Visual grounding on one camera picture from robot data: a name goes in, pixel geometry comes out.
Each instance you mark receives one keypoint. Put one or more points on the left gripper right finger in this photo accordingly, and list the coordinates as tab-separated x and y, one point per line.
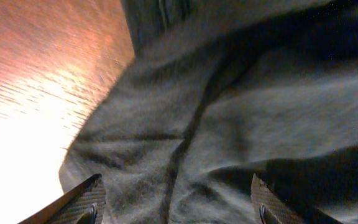
276	203

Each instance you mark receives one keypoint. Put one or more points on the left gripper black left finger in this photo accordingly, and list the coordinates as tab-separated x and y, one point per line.
83	204

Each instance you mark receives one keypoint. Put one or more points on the black Nike t-shirt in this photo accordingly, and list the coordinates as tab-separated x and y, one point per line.
219	91

